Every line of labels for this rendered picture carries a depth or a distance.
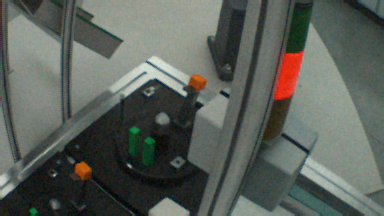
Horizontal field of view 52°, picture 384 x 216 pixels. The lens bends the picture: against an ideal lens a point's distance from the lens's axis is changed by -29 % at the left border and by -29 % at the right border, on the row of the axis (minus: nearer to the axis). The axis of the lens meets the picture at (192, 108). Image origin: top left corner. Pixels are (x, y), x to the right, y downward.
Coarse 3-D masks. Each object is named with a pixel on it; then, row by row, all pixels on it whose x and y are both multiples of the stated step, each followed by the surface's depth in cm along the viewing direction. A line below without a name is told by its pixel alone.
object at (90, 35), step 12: (24, 0) 77; (36, 0) 82; (48, 0) 70; (60, 0) 88; (36, 12) 70; (48, 12) 73; (60, 12) 75; (84, 12) 97; (48, 24) 75; (60, 24) 77; (84, 24) 82; (84, 36) 85; (96, 36) 87; (108, 36) 90; (96, 48) 89; (108, 48) 92
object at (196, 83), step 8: (192, 80) 80; (200, 80) 80; (184, 88) 79; (192, 88) 80; (200, 88) 81; (192, 96) 81; (184, 104) 82; (192, 104) 82; (184, 112) 83; (184, 120) 83
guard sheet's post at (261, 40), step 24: (264, 0) 36; (288, 0) 34; (264, 24) 37; (240, 48) 39; (264, 48) 38; (240, 72) 40; (264, 72) 39; (240, 96) 42; (264, 96) 40; (240, 120) 44; (240, 144) 44; (216, 168) 48; (240, 168) 46; (216, 192) 51
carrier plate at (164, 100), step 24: (168, 96) 92; (96, 120) 85; (192, 120) 89; (72, 144) 80; (96, 144) 82; (96, 168) 78; (120, 168) 79; (120, 192) 75; (144, 192) 76; (168, 192) 77; (192, 192) 78
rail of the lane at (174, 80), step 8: (152, 56) 101; (144, 64) 99; (152, 64) 99; (160, 64) 99; (168, 64) 99; (152, 72) 97; (160, 72) 98; (168, 72) 98; (176, 72) 98; (160, 80) 96; (168, 80) 96; (176, 80) 97; (184, 80) 97; (168, 88) 96; (176, 88) 95; (184, 96) 94; (200, 96) 95; (208, 96) 95; (200, 104) 92
